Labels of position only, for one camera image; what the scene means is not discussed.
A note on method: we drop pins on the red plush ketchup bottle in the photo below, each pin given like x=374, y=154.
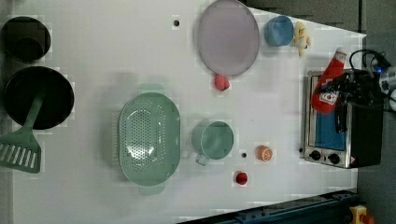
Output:
x=324, y=98

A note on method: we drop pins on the yellow red emergency button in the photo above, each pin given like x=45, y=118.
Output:
x=360, y=215

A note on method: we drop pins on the pink strawberry toy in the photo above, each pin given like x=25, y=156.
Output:
x=221, y=83

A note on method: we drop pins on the small black pot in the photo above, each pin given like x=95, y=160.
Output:
x=26, y=39

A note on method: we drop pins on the green mug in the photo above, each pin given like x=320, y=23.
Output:
x=212, y=140

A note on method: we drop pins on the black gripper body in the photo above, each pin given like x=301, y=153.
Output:
x=359, y=89

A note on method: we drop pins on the green slotted spatula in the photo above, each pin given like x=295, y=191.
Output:
x=20, y=150

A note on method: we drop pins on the green oval strainer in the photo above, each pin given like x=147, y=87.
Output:
x=149, y=139

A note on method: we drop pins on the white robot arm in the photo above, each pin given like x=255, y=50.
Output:
x=386, y=83

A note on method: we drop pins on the cream plush toy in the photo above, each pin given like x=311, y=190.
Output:
x=301, y=40

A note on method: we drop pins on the blue metal frame rail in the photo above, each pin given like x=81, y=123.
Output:
x=329, y=208

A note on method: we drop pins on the blue cup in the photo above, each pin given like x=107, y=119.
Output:
x=278, y=31

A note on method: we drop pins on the lilac round plate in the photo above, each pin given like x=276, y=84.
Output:
x=228, y=37

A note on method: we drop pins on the small red tomato toy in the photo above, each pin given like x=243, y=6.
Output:
x=241, y=178

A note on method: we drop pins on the black toaster oven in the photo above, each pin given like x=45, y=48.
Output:
x=348, y=137

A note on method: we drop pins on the orange toy fruit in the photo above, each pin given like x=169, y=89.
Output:
x=264, y=153

